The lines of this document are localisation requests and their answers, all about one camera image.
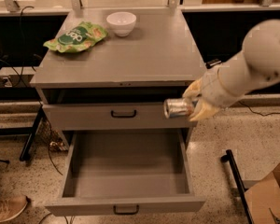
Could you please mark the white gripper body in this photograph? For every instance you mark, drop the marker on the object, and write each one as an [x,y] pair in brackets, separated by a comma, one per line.
[214,88]

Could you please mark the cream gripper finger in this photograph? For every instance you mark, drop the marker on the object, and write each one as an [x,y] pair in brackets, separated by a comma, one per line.
[203,110]
[194,89]

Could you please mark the silver redbull can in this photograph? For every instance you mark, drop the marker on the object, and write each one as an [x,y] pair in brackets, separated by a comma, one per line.
[178,107]

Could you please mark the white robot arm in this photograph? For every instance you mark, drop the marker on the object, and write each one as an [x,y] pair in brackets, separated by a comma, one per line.
[255,66]

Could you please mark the grey drawer cabinet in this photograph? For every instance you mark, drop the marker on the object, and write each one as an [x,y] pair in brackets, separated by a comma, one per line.
[156,61]

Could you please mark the open grey lower drawer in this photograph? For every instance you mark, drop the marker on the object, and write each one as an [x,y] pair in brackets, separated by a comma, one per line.
[126,167]

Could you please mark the closed grey upper drawer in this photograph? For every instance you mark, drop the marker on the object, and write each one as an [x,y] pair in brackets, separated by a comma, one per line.
[97,117]

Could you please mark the small black device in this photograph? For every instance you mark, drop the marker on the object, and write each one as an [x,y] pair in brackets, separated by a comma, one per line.
[212,63]

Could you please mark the black metal stand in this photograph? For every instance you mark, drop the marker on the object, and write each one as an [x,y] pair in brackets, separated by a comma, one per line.
[229,158]

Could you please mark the white ceramic bowl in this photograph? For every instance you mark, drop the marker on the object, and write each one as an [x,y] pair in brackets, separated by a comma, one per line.
[121,23]

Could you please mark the cardboard box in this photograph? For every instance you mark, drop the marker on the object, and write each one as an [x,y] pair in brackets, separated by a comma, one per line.
[263,199]

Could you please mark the green snack bag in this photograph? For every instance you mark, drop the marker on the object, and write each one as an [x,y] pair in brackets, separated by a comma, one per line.
[79,38]

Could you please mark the black table leg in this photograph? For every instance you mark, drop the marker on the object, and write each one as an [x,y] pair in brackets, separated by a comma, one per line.
[25,156]

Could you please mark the beige sneaker shoe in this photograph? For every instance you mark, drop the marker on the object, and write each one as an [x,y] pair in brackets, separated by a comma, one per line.
[12,207]

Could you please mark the black upper drawer handle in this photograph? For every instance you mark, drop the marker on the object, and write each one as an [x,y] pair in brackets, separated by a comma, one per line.
[123,114]

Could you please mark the black drawer handle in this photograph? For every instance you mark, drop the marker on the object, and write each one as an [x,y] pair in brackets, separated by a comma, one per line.
[126,210]
[123,114]

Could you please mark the black lower drawer handle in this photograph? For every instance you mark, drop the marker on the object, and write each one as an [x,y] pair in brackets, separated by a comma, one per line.
[126,210]

